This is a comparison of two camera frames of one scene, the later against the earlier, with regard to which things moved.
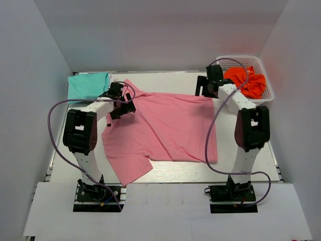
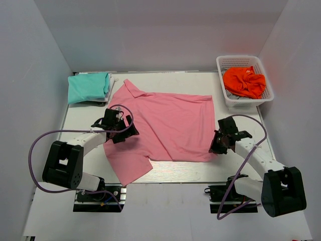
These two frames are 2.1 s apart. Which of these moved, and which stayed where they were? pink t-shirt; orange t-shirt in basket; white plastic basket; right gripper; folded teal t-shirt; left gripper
Moved: right gripper; left gripper
Stayed: folded teal t-shirt; orange t-shirt in basket; pink t-shirt; white plastic basket
